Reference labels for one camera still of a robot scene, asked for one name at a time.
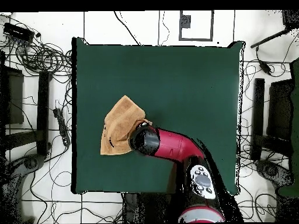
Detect orange terry towel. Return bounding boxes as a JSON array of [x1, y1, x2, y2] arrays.
[[100, 94, 152, 156]]

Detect black flat panel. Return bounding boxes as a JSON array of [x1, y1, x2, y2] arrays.
[[266, 79, 295, 141], [0, 66, 25, 125]]

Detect dark green table cloth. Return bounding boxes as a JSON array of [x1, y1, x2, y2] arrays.
[[71, 36, 245, 195]]

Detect black power strip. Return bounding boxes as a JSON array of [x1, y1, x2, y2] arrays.
[[52, 107, 71, 147]]

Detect black metal beam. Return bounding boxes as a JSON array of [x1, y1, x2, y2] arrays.
[[251, 78, 265, 161], [36, 71, 51, 156]]

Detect black power adapter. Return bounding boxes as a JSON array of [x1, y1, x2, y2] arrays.
[[255, 46, 273, 76]]

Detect dark green fabric sheet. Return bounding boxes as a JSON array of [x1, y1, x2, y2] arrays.
[[277, 58, 299, 199]]

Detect black hub box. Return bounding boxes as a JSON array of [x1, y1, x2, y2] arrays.
[[2, 22, 35, 43]]

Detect black tripod stand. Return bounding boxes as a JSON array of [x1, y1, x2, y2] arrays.
[[250, 9, 299, 49]]

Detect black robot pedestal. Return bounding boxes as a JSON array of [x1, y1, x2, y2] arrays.
[[122, 192, 176, 223]]

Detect grey square floor frame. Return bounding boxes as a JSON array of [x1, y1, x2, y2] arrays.
[[179, 10, 214, 42]]

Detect long black cable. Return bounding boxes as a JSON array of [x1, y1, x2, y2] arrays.
[[113, 10, 141, 46]]

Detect tangled black cable bundle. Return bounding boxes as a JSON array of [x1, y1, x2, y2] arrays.
[[13, 39, 73, 78]]

